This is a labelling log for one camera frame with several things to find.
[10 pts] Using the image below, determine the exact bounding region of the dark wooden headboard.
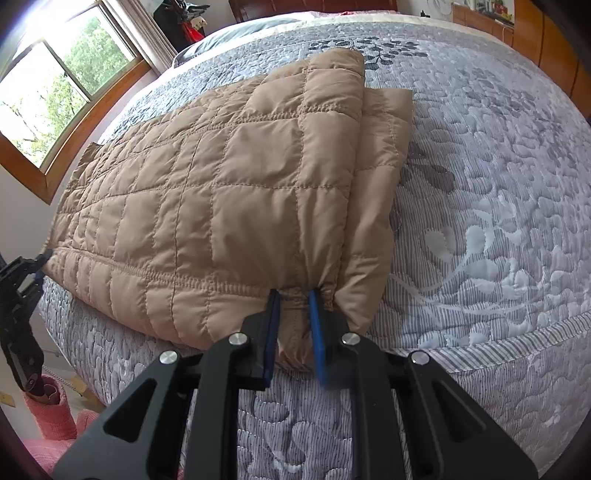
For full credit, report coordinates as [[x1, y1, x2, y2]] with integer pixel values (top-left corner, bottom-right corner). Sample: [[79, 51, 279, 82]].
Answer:
[[228, 0, 398, 22]]

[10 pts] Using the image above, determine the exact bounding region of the pink sleeved left forearm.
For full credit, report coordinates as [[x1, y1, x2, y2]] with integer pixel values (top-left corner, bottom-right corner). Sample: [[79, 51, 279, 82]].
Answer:
[[23, 375, 99, 474]]

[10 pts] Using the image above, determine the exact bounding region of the grey floral quilted bedspread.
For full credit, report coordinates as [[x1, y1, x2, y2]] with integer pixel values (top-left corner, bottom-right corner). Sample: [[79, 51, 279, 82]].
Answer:
[[36, 11, 591, 480]]

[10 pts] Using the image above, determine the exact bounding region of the white pleated curtain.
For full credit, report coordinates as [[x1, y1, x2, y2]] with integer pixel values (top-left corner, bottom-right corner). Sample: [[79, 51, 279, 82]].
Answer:
[[105, 0, 176, 75]]

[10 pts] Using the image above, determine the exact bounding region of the beige quilted jacket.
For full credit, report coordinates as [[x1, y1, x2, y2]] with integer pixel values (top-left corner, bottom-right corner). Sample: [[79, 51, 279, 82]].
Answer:
[[45, 48, 413, 369]]

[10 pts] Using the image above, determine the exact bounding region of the grey blue pillow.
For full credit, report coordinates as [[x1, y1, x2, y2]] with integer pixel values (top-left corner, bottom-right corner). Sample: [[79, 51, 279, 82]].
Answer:
[[171, 14, 300, 68]]

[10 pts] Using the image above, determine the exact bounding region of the orange wooden cabinet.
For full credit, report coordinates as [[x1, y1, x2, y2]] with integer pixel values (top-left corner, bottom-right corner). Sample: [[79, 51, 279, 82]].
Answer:
[[452, 1, 590, 118]]

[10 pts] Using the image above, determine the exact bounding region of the wooden framed side window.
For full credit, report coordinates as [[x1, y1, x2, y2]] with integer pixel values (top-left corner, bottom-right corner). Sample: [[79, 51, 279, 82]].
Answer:
[[1, 1, 150, 203]]

